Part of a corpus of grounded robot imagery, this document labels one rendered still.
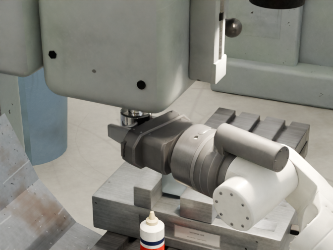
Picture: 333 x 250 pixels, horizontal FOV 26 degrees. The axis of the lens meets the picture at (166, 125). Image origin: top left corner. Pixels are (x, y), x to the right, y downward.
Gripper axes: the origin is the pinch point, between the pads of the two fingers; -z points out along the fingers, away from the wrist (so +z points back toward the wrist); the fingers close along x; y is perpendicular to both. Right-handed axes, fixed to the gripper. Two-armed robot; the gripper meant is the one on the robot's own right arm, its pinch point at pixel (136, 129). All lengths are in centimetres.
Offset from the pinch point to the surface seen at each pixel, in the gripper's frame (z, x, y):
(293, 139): -10, -59, 27
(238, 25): 6.8, -14.8, -14.1
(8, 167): -34.3, 0.8, 19.3
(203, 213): 3.4, -11.8, 18.8
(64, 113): -182, -127, 100
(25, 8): -5.9, 13.6, -20.5
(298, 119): -119, -236, 122
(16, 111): -41.7, -7.2, 12.9
